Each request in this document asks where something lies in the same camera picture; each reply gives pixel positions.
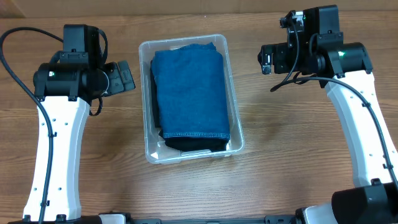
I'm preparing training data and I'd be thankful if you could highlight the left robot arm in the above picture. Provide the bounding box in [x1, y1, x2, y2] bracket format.
[22, 25, 136, 223]

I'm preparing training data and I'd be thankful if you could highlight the black cloth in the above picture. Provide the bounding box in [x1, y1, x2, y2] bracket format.
[159, 131, 229, 152]
[150, 65, 161, 128]

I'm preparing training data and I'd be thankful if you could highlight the clear plastic container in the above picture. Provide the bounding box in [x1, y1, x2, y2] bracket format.
[139, 34, 245, 164]

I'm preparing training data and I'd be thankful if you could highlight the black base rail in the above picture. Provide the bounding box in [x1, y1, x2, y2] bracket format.
[9, 211, 312, 224]

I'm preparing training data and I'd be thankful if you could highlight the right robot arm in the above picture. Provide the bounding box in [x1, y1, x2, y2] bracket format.
[257, 5, 397, 223]

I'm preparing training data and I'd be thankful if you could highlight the blue denim cloth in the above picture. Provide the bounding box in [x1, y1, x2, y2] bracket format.
[151, 43, 230, 140]

